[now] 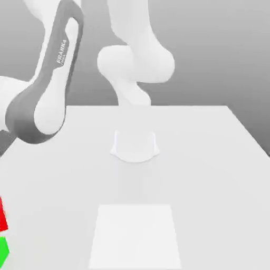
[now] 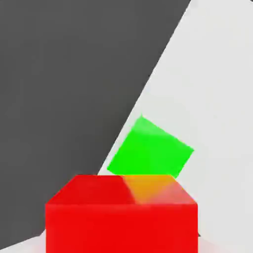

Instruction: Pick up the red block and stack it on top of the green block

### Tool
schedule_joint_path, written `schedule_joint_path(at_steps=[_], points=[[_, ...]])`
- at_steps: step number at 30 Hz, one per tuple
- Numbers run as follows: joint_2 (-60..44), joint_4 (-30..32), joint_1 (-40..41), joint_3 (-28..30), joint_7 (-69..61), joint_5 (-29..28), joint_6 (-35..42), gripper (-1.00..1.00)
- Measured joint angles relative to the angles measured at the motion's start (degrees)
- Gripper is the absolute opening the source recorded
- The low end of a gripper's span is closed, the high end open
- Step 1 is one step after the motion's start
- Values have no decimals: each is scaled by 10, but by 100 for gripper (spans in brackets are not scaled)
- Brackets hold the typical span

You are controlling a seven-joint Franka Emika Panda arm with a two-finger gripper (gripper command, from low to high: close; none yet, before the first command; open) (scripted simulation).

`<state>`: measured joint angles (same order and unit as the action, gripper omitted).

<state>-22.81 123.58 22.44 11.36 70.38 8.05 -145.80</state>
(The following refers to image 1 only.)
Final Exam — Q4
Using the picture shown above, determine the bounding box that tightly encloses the small red cube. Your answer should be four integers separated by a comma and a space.
0, 197, 9, 233

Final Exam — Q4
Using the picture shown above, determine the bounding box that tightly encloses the small green cube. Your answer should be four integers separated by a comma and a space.
0, 236, 11, 268

